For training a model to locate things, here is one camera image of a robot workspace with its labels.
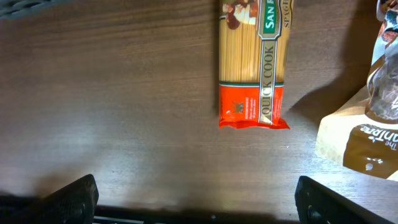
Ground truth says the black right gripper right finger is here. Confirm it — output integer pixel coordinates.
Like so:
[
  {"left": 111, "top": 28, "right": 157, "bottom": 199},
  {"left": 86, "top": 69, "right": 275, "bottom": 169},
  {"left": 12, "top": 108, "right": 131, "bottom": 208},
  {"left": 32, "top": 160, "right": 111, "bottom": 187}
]
[{"left": 295, "top": 176, "right": 393, "bottom": 224}]

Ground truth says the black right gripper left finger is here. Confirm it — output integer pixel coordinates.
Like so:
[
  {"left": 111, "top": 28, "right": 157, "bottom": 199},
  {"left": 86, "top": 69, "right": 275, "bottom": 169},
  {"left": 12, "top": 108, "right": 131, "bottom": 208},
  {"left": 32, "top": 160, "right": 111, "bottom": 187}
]
[{"left": 1, "top": 174, "right": 99, "bottom": 224}]

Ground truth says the beige dried mushroom pouch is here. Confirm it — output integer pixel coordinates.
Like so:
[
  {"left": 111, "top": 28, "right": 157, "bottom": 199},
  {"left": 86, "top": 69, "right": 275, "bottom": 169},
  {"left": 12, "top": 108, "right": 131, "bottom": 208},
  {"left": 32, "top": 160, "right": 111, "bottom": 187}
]
[{"left": 315, "top": 0, "right": 397, "bottom": 181}]

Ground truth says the orange San Remo spaghetti packet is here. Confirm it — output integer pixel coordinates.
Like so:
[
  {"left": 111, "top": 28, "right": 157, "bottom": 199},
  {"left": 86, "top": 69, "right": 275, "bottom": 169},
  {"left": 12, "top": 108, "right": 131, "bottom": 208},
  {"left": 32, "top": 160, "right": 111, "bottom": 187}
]
[{"left": 219, "top": 0, "right": 294, "bottom": 129}]

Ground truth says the grey plastic lattice basket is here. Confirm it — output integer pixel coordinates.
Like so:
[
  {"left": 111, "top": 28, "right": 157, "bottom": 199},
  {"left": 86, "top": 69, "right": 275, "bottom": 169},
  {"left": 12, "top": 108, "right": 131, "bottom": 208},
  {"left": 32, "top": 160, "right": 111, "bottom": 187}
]
[{"left": 1, "top": 0, "right": 65, "bottom": 19}]

